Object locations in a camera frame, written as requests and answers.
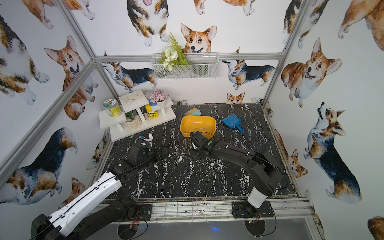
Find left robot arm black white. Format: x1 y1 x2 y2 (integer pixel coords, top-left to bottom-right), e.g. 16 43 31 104
31 140 169 240

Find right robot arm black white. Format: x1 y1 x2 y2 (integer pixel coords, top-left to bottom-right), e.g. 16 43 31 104
190 131 286 209

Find scattered nails on table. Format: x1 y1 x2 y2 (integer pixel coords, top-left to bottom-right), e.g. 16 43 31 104
169 145 211 162

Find yellow plastic storage box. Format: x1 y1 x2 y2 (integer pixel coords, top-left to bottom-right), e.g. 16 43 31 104
180 115 217 139

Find small green plant woven pot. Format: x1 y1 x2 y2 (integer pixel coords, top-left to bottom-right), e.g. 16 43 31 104
126 110 142 129

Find blue plastic dustpan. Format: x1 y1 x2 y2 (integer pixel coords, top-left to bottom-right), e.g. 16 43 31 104
221 114 245 133

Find yellow bottle with blue cap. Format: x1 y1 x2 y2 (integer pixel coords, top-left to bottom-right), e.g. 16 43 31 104
146 97 159 119

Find white tiered display shelf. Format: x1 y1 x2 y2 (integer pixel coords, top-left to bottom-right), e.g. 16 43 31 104
99 90 176 142

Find pink flowers in white pot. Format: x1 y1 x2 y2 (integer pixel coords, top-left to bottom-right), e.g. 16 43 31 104
151 89 169 108

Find artificial green white flower bouquet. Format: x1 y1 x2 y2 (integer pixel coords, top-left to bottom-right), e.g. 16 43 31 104
158 33 190 71

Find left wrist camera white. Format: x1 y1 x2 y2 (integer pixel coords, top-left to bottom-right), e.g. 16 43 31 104
139 134 153 142

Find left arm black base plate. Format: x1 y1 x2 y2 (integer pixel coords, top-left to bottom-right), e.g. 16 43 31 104
121 204 153 222

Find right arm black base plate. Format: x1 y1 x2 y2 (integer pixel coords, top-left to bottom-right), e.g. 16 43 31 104
231 201 274 219

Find white wire wall basket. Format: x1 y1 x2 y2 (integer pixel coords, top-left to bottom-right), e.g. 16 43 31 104
151 53 219 80

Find aluminium front rail frame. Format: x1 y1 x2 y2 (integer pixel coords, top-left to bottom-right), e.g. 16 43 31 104
137 198 315 224

